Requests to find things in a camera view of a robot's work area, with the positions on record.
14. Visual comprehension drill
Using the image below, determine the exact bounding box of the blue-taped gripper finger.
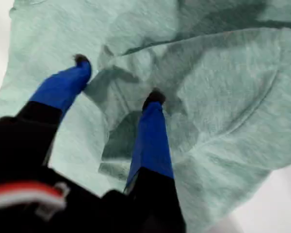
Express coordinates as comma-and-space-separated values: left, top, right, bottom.
123, 88, 186, 233
18, 53, 92, 122

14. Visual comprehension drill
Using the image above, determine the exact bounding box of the pale green T-shirt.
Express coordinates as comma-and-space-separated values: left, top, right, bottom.
0, 0, 291, 233

